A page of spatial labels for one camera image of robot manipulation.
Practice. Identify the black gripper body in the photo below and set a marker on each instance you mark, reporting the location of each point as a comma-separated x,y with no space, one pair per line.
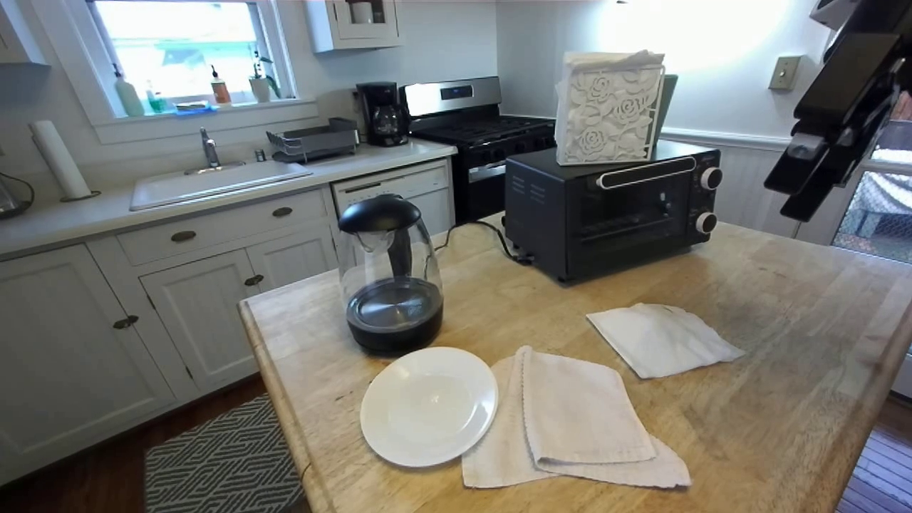
856,74

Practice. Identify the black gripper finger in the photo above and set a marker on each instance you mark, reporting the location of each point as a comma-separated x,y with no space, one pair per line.
794,166
819,186

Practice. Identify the white round plate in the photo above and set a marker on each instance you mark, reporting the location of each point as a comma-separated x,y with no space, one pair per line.
428,406

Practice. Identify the white glass door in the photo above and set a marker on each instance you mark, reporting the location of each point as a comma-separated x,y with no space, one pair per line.
885,208

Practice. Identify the black toaster oven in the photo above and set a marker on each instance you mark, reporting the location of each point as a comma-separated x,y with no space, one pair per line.
587,218

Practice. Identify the white paper napkin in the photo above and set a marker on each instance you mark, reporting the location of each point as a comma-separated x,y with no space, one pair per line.
661,336

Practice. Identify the black and steel stove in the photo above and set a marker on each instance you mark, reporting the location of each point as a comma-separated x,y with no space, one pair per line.
475,142

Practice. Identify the white folded cloth towel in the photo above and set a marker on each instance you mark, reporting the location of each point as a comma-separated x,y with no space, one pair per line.
579,423

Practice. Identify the white dishwasher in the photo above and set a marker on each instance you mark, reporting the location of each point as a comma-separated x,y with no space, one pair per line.
402,189

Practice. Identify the black coffee maker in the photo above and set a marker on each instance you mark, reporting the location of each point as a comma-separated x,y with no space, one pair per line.
382,115

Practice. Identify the glass kettle with black lid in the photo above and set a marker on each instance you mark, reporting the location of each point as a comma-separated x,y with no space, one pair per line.
392,285

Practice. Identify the grey dish rack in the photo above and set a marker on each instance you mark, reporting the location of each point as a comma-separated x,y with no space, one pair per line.
314,141

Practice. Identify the white pump bottle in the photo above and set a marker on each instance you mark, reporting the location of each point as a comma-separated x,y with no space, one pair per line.
264,82

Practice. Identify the small orange soap bottle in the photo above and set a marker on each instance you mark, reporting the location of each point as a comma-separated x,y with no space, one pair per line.
221,88

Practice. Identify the white kitchen sink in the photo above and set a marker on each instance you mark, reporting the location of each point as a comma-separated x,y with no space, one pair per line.
214,184

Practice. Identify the steel sink faucet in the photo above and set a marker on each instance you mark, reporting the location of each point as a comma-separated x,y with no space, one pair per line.
208,149

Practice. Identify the kitchen window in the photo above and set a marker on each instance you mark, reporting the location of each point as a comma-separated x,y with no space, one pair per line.
180,45

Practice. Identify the grey patterned floor rug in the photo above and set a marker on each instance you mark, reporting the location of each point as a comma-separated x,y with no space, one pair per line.
229,459

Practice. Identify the small blue sill item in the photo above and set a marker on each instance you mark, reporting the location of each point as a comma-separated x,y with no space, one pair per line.
158,99

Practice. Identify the white spray bottle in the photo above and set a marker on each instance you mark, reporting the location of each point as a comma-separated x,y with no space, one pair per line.
125,94

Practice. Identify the white base cabinets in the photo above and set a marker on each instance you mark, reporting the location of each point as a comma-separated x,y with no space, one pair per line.
115,313

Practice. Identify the white paper towel roll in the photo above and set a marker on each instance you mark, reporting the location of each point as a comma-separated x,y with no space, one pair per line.
58,158

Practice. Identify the beige wall light switch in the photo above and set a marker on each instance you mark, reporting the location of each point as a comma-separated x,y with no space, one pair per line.
784,72

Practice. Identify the white wall cabinet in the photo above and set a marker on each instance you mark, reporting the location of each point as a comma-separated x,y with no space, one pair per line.
353,24

